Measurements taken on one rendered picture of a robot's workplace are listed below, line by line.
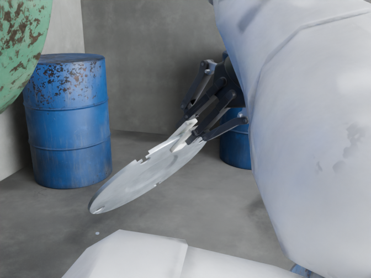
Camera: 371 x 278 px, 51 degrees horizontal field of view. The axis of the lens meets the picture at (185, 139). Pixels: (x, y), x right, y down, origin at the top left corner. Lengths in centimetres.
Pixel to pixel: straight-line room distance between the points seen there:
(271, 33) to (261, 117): 8
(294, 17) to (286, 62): 5
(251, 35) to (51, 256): 202
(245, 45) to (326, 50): 9
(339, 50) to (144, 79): 370
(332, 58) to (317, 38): 3
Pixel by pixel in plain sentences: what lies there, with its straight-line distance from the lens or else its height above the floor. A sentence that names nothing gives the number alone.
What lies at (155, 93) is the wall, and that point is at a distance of 384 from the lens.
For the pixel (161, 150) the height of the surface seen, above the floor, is 98.
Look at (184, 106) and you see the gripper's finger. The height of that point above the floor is 106.
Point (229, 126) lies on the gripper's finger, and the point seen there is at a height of 104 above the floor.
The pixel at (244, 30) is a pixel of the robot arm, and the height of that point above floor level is 121.
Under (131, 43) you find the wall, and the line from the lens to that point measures 385.
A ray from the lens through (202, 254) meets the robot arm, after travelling 16.
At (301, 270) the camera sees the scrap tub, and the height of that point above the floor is 44.
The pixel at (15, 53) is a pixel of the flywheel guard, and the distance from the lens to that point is 79.
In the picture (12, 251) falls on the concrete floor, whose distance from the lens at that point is 232.
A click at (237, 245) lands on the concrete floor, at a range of 219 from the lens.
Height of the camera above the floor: 122
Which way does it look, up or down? 19 degrees down
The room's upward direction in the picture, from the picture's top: straight up
